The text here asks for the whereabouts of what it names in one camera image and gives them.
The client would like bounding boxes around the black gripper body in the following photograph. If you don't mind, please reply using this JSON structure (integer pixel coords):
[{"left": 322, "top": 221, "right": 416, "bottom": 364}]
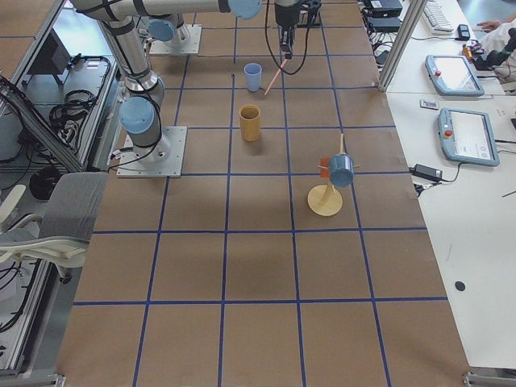
[{"left": 279, "top": 26, "right": 294, "bottom": 55}]

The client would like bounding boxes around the aluminium frame post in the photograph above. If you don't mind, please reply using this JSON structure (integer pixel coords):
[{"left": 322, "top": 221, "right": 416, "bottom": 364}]
[{"left": 377, "top": 0, "right": 427, "bottom": 92}]

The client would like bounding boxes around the wooden cup tree stand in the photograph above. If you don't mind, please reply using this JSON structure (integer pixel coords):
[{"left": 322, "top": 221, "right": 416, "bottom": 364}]
[{"left": 307, "top": 132, "right": 359, "bottom": 217}]

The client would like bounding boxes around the bamboo cup holder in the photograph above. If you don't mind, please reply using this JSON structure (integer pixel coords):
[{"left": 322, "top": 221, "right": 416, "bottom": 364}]
[{"left": 239, "top": 105, "right": 260, "bottom": 142}]

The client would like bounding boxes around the teach pendant near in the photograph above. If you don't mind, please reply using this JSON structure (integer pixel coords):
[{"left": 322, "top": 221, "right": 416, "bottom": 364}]
[{"left": 438, "top": 108, "right": 500, "bottom": 167}]

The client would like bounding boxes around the pink chopstick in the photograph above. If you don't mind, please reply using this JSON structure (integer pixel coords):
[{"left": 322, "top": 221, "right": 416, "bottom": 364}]
[{"left": 264, "top": 58, "right": 289, "bottom": 96}]

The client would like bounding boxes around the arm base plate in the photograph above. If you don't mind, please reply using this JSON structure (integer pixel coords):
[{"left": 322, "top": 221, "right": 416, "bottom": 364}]
[
  {"left": 116, "top": 126, "right": 188, "bottom": 178},
  {"left": 148, "top": 24, "right": 202, "bottom": 56}
]

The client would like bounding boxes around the black braided cable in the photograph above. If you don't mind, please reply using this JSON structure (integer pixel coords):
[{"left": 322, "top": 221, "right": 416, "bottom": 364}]
[{"left": 263, "top": 0, "right": 314, "bottom": 76}]

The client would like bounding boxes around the light blue plastic cup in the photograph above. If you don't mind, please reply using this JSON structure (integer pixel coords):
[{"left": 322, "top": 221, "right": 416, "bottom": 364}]
[{"left": 243, "top": 63, "right": 262, "bottom": 92}]

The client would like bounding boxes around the teach pendant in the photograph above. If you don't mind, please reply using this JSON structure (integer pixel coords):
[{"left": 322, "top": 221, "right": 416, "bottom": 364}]
[
  {"left": 425, "top": 55, "right": 485, "bottom": 97},
  {"left": 438, "top": 108, "right": 500, "bottom": 167}
]

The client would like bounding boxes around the grey office chair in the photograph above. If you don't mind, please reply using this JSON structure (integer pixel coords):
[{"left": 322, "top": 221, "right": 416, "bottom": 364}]
[{"left": 1, "top": 172, "right": 108, "bottom": 284}]

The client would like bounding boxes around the black power adapter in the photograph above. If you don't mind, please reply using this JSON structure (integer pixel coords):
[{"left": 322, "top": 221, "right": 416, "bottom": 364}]
[{"left": 409, "top": 164, "right": 443, "bottom": 183}]

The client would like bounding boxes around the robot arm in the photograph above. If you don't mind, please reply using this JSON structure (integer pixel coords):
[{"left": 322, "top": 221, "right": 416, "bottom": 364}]
[
  {"left": 73, "top": 1, "right": 261, "bottom": 177},
  {"left": 148, "top": 14, "right": 190, "bottom": 47}
]

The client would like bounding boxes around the teach pendant far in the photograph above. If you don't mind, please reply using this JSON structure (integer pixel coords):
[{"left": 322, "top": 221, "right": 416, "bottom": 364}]
[{"left": 425, "top": 55, "right": 485, "bottom": 97}]

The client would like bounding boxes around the blue cup on stand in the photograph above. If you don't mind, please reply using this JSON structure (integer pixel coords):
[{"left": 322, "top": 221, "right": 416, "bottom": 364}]
[{"left": 327, "top": 153, "right": 354, "bottom": 188}]

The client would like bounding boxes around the orange cup on stand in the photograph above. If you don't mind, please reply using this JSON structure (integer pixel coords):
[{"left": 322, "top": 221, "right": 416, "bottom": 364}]
[{"left": 318, "top": 157, "right": 330, "bottom": 179}]

